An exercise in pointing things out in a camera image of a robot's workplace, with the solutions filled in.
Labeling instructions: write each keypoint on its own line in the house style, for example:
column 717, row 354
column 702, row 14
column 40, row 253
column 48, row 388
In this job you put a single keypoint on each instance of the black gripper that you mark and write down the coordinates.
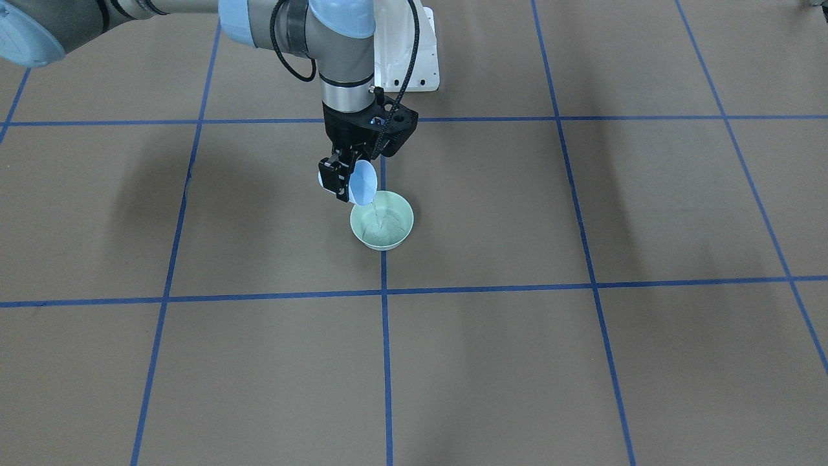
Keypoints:
column 341, row 134

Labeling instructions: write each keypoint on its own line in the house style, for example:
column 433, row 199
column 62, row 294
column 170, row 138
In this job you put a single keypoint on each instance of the mint green bowl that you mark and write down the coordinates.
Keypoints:
column 383, row 224

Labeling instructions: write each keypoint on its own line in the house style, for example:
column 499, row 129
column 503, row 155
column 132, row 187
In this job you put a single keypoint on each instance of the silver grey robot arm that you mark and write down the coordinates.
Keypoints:
column 364, row 54

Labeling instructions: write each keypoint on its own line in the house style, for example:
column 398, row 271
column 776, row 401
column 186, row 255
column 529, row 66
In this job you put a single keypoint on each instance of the light blue plastic cup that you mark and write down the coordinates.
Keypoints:
column 363, row 183

